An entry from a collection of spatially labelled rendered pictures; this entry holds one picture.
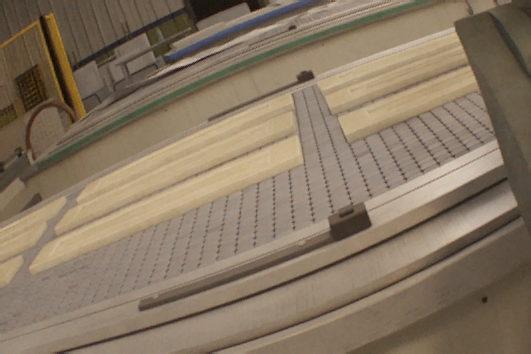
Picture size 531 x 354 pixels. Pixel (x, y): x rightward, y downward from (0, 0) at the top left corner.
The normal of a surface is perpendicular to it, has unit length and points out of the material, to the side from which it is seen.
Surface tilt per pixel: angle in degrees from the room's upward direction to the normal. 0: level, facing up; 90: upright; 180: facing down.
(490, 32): 45
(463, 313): 90
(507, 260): 90
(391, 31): 90
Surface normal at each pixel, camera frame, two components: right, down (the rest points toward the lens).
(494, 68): -0.27, -0.48
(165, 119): 0.00, 0.22
